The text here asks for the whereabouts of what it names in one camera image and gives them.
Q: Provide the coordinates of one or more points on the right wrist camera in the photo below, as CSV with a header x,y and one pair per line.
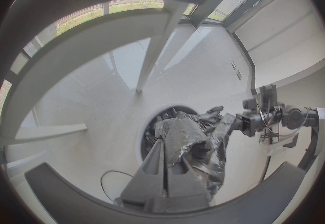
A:
x,y
250,104

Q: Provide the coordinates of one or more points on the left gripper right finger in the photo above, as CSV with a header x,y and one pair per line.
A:
x,y
185,187

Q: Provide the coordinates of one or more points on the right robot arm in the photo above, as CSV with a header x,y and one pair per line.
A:
x,y
292,117

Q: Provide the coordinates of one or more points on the white wall counter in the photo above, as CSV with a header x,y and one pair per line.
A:
x,y
304,73

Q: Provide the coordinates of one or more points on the window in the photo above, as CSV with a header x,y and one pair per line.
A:
x,y
203,12

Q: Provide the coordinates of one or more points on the black plastic bag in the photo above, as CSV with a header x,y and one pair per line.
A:
x,y
182,131

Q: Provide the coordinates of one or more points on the white trash bin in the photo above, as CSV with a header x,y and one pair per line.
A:
x,y
140,141

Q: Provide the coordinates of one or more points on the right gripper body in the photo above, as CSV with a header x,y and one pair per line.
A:
x,y
250,125

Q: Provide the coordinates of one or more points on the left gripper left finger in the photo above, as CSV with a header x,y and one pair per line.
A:
x,y
142,187

